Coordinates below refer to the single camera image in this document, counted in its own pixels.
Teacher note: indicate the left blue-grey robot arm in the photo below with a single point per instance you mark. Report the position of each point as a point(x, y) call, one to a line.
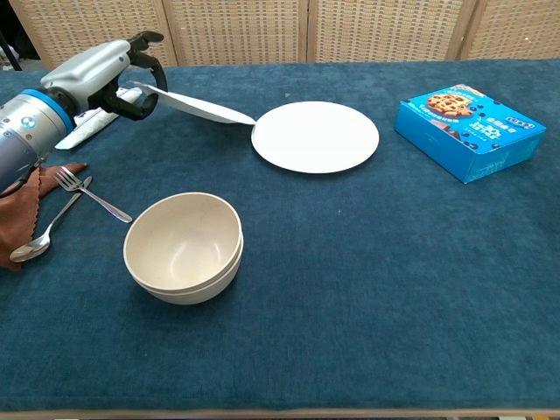
point(22, 135)

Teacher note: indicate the white sugar bag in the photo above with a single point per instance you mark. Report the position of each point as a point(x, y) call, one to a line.
point(87, 127)

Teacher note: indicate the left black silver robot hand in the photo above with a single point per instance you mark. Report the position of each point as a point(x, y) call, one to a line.
point(87, 70)

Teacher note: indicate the beige bowl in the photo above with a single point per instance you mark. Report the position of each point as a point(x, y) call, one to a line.
point(192, 294)
point(184, 240)

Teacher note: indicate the blue cookie box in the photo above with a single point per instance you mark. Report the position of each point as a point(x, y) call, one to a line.
point(464, 127)

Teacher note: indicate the woven rattan folding screen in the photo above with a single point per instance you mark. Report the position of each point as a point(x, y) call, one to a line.
point(240, 30)

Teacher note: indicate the silver fork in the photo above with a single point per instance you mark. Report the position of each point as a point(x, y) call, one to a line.
point(100, 203)

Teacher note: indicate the silver spoon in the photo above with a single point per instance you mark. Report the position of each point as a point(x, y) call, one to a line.
point(30, 250)

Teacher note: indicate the white round plate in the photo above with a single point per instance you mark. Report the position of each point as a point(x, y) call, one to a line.
point(197, 107)
point(315, 137)

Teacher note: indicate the black tripod stand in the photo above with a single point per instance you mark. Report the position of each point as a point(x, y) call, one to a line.
point(11, 55)

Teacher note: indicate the brown cloth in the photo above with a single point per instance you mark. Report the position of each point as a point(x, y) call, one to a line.
point(17, 219)

